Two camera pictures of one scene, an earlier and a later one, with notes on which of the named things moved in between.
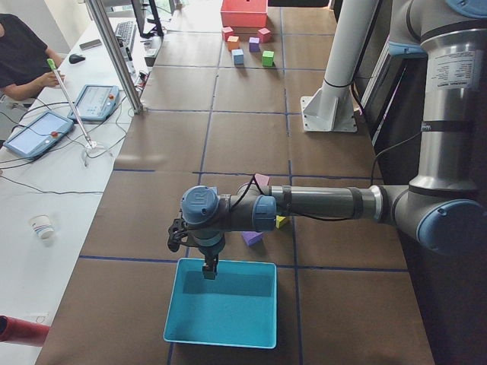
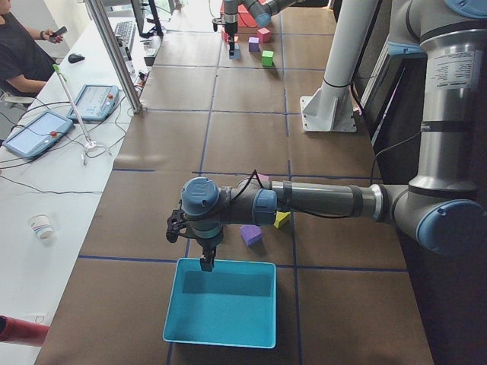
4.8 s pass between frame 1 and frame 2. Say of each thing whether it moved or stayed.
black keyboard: stayed
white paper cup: stayed
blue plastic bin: stayed
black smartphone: moved
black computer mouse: stayed
